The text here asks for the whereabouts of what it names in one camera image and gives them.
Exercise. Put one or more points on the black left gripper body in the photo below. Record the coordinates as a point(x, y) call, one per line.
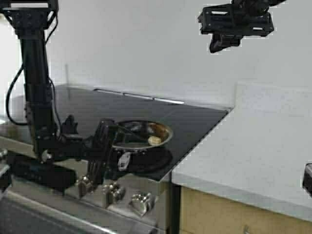
point(57, 144)

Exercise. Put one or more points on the silver stove knob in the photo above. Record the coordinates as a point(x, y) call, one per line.
point(84, 186)
point(141, 203)
point(112, 194)

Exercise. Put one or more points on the wooden cabinet front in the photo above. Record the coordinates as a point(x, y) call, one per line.
point(202, 213)

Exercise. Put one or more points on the black object at edge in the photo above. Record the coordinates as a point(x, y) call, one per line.
point(5, 177)
point(307, 179)

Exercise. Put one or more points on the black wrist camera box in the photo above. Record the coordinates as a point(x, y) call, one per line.
point(226, 19)

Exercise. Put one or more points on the black object at right edge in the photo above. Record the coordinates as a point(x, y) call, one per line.
point(307, 179)

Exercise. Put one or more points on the silver cabinet handle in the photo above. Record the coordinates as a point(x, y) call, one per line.
point(246, 230)

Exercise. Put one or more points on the right silver stove knob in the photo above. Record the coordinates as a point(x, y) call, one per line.
point(141, 203)

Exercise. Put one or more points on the steel frying pan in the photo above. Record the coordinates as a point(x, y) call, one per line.
point(132, 152)

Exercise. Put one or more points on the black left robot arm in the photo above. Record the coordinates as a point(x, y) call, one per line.
point(30, 23)

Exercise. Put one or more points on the middle silver stove knob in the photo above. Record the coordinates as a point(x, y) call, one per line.
point(112, 194)

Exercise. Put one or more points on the left silver stove knob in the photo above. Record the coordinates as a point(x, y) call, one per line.
point(84, 186)

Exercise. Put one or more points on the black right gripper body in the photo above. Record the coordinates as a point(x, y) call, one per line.
point(255, 7)

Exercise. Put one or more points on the raw shrimp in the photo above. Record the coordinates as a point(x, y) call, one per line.
point(153, 140)

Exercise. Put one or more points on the black object at left edge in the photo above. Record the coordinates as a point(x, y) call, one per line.
point(5, 177)

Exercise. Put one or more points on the stainless steel induction stove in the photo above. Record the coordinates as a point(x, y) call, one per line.
point(44, 197)

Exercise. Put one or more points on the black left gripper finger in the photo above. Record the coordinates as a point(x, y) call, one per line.
point(96, 171)
point(104, 136)

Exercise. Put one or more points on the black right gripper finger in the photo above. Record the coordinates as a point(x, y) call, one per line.
point(231, 41)
point(216, 43)

